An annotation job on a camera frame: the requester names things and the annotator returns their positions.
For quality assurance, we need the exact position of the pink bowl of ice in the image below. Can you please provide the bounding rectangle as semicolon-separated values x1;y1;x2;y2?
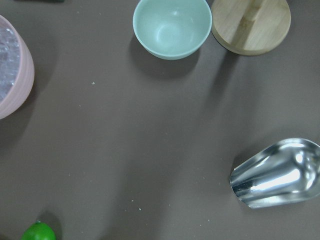
0;16;35;119

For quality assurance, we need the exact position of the wooden cup tree stand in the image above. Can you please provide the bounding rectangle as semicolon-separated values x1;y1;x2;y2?
211;0;291;56

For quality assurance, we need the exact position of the steel ice scoop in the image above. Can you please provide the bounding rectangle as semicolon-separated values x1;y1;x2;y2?
229;138;320;209

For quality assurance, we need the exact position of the green lime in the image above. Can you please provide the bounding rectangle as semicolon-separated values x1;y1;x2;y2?
20;221;56;240

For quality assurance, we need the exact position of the mint green bowl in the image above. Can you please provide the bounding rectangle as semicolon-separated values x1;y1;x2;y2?
132;0;212;60

